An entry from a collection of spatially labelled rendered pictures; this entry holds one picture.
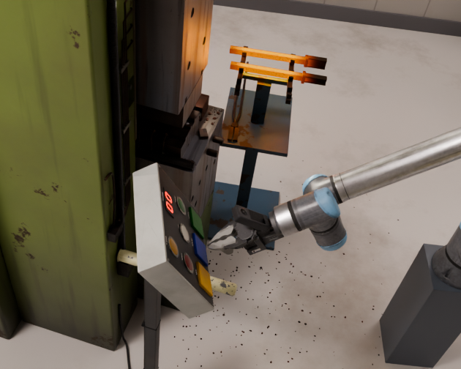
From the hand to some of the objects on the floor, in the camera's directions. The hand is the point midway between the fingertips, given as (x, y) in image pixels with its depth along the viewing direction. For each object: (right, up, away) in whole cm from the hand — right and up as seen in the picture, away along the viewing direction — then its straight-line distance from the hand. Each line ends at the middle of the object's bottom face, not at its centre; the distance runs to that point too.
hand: (211, 244), depth 164 cm
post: (-27, -71, +72) cm, 105 cm away
